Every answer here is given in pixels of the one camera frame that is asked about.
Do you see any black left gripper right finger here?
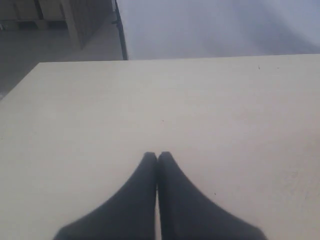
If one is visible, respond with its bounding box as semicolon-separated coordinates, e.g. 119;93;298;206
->
157;151;266;240

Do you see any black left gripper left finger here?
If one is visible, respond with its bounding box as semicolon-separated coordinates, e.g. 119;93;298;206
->
54;152;157;240

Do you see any white backdrop cloth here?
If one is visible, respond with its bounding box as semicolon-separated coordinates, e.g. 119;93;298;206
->
117;0;320;60

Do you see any black backdrop stand pole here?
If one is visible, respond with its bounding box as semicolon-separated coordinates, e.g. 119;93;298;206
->
112;0;128;61

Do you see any beige wooden cabinet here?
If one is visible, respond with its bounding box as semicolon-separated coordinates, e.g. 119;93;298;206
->
0;0;113;49

